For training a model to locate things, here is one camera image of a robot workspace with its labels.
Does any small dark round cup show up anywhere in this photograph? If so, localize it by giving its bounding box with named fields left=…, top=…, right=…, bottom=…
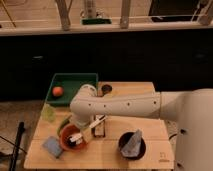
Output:
left=101, top=84, right=112, bottom=95

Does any orange ball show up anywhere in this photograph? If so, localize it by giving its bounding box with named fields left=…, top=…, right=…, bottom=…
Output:
left=52, top=86, right=64, bottom=97

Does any blue sponge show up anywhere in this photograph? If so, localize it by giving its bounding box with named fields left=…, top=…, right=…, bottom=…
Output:
left=42, top=136, right=63, bottom=158

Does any black bowl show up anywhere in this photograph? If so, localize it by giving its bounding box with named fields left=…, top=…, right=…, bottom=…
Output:
left=118, top=132, right=146, bottom=160

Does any red bowl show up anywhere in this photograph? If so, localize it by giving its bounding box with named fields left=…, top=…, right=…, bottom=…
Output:
left=59, top=124, right=87, bottom=151

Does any light green cup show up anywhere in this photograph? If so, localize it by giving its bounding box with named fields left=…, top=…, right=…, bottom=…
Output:
left=41, top=104, right=55, bottom=122

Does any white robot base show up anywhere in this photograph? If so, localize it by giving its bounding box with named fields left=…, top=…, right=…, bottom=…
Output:
left=174, top=89, right=213, bottom=171

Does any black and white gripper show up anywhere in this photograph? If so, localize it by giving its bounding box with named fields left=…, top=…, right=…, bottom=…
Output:
left=92, top=115, right=106, bottom=138

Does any green vegetable toy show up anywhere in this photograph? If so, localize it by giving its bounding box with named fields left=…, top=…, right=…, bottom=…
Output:
left=57, top=115, right=71, bottom=136

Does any green plastic tray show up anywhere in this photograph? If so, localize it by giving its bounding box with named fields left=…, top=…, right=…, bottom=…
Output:
left=45, top=73, right=98, bottom=107

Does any grey cloth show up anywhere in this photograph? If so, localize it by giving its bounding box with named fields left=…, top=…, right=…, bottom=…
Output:
left=121, top=130, right=142, bottom=157

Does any white handled brush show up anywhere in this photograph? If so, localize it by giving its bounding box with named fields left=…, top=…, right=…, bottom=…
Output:
left=68, top=115, right=108, bottom=144

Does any black pole stand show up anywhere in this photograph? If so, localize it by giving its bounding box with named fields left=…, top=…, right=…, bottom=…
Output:
left=9, top=122, right=25, bottom=171

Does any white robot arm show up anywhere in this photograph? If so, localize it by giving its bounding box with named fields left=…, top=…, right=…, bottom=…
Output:
left=70, top=84, right=187, bottom=128

